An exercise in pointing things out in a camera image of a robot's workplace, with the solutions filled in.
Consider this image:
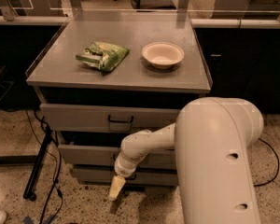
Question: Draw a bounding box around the grey bottom drawer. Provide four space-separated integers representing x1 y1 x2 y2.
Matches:
73 165 178 186

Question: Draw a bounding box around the black table leg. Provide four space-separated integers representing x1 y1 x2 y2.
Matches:
23 126 51 202

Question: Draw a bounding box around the black floor cable left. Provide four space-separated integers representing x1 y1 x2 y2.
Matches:
24 109 63 224

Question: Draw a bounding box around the grey drawer cabinet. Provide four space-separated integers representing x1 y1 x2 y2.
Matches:
25 10 213 192

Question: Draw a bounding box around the white horizontal rail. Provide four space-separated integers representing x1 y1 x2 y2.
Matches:
191 19 280 29

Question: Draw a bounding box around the white paper bowl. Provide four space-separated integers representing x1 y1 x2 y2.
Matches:
142 42 185 69

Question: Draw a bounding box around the green snack bag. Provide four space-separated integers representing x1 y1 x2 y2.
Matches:
76 42 130 72

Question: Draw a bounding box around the grey drawer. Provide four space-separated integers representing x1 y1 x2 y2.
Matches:
59 145 175 170
40 104 178 133
73 165 178 186

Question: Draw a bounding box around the black floor cable right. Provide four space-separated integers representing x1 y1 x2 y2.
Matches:
253 137 280 188

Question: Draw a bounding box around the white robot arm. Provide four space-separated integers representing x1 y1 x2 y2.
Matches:
108 97 264 224

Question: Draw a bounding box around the grey top drawer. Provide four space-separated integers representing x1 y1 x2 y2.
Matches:
40 104 178 133

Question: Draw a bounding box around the black floor cable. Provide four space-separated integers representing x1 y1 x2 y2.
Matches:
253 137 280 188
24 109 63 224

